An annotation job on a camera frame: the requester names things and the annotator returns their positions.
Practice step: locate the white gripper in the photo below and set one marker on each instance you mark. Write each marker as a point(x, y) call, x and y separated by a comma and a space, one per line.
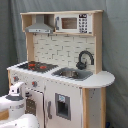
point(17, 89)

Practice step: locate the white oven door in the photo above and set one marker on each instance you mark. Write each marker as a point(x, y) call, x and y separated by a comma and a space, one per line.
point(34, 105)

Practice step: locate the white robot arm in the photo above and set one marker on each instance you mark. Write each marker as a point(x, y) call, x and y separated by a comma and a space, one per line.
point(15, 103)

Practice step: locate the wooden toy kitchen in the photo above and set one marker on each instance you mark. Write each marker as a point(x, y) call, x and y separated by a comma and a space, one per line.
point(62, 49)

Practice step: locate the left red stove knob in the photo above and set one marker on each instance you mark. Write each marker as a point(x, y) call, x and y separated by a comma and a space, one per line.
point(15, 78)

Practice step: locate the red stove knob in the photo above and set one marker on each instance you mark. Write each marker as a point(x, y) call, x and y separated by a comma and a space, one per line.
point(34, 83)
point(15, 78)

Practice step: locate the right red stove knob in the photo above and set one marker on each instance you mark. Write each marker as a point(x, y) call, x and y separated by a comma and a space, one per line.
point(34, 83)

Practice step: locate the black stove top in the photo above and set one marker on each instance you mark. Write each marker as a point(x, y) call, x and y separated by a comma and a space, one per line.
point(37, 66)

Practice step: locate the white cabinet door with dispenser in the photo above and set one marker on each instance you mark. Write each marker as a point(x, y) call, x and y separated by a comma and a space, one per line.
point(63, 105)

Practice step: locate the grey toy sink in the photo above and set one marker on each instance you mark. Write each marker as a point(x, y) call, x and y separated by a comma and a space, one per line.
point(73, 74)

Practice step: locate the grey range hood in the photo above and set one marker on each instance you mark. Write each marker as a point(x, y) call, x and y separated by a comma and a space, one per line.
point(39, 26)

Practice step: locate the black toy faucet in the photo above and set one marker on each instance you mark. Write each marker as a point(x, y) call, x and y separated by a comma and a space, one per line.
point(82, 64)

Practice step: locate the white toy microwave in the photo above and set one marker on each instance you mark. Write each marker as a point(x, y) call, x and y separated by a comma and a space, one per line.
point(73, 23)

